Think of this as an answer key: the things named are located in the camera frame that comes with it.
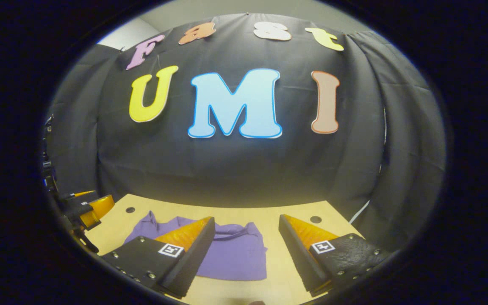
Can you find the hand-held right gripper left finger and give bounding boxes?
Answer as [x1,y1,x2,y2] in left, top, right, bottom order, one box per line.
[100,216,216,299]

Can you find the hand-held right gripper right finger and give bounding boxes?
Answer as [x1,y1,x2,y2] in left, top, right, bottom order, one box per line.
[278,214,397,297]

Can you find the white cable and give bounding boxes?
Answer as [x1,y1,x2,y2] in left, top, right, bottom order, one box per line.
[348,200,371,224]

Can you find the purple button shirt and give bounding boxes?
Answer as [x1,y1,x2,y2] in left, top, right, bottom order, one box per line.
[123,211,269,281]

